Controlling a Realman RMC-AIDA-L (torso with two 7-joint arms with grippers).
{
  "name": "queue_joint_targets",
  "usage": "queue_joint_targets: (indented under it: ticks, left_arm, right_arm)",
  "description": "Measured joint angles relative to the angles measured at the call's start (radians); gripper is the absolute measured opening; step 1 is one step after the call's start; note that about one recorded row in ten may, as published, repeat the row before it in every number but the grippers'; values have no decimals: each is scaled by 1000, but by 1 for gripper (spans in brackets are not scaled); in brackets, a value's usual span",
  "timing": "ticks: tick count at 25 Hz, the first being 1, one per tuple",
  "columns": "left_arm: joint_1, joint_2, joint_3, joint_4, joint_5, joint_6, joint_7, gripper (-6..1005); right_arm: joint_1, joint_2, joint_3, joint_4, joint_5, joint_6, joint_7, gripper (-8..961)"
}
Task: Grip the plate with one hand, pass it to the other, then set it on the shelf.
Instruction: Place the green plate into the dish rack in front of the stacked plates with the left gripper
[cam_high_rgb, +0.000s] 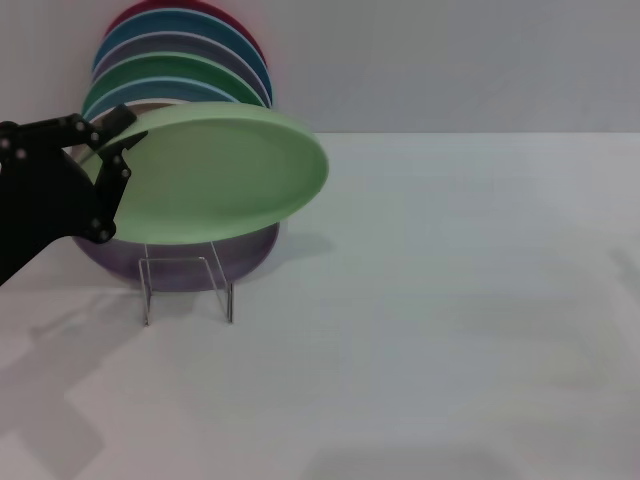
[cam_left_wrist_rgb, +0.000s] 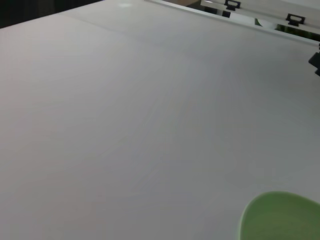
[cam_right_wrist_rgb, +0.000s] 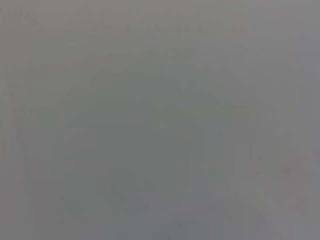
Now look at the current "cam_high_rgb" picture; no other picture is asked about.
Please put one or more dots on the lilac plate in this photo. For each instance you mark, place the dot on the lilac plate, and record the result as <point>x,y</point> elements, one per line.
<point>250,250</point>

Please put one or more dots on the grey lavender plate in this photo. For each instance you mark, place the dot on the grey lavender plate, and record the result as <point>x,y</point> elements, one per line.
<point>175,44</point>

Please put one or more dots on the light green plate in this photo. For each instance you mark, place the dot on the light green plate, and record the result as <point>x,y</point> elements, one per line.
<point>215,175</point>

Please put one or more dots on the dark green plate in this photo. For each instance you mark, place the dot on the dark green plate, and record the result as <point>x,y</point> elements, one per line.
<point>165,65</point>

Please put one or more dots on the light blue plate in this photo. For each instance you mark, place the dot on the light blue plate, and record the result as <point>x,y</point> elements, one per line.
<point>165,90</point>

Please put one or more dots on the red plate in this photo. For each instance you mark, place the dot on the red plate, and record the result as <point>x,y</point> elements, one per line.
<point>120,17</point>

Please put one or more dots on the beige plate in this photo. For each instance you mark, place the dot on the beige plate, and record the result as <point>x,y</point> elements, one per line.
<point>150,105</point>

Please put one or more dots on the clear acrylic plate rack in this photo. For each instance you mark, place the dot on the clear acrylic plate rack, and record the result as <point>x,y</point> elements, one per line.
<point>175,275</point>

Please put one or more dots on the teal blue plate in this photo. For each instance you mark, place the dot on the teal blue plate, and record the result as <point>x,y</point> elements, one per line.
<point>175,22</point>

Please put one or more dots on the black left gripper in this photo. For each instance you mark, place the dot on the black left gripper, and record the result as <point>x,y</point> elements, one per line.
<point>40,200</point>

